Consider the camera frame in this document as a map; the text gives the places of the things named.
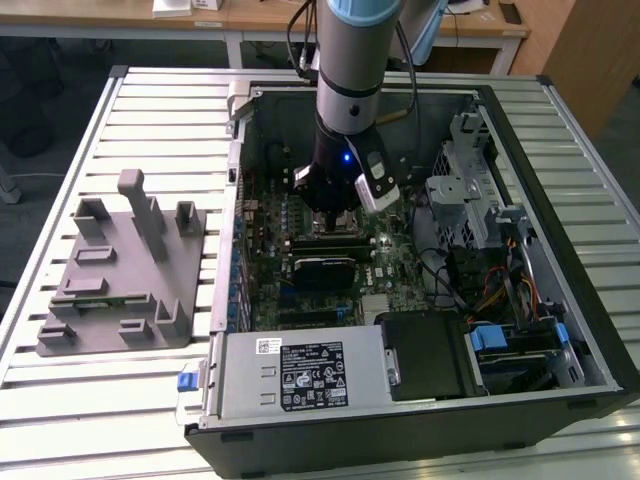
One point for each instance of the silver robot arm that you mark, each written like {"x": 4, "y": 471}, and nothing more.
{"x": 350, "y": 60}

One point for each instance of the CPU socket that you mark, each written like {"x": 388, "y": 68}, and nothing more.
{"x": 318, "y": 220}

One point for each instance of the black RAM slot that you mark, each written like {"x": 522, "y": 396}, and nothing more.
{"x": 330, "y": 241}
{"x": 330, "y": 257}
{"x": 330, "y": 246}
{"x": 330, "y": 252}

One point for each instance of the black graphics card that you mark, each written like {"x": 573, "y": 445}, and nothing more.
{"x": 322, "y": 274}

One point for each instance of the metal drive cage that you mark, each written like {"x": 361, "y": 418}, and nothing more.
{"x": 450, "y": 200}

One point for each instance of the silver chipset heatsink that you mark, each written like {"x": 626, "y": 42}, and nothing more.
{"x": 376, "y": 307}

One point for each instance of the green motherboard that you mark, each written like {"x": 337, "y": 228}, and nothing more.
{"x": 405, "y": 295}

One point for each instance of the black expansion slot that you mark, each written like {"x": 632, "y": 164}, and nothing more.
{"x": 310, "y": 317}

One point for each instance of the black plastic shroud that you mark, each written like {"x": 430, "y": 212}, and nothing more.
{"x": 425, "y": 355}

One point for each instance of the white cardboard box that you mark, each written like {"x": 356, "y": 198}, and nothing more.
{"x": 207, "y": 4}
{"x": 172, "y": 7}

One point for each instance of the grey plastic parts rack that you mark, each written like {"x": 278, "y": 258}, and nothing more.
{"x": 135, "y": 280}

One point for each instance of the silver power supply unit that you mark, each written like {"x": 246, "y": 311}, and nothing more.
{"x": 240, "y": 380}

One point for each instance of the blue disk carrier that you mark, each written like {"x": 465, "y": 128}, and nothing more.
{"x": 487, "y": 340}

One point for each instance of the black phone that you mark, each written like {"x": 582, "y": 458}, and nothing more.
{"x": 510, "y": 12}

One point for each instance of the green RAM stick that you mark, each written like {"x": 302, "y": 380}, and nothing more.
{"x": 115, "y": 301}

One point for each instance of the blue case latch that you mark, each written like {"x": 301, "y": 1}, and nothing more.
{"x": 189, "y": 380}

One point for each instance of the black PC case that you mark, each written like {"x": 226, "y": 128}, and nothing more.
{"x": 350, "y": 440}

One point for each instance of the blue drive latch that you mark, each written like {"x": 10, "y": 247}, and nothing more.
{"x": 562, "y": 336}

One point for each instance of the wooden cabinet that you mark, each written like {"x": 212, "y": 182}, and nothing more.
{"x": 590, "y": 50}

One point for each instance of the dark office chair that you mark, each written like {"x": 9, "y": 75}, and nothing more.
{"x": 30, "y": 100}

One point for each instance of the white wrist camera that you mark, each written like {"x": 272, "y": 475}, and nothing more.
{"x": 377, "y": 192}

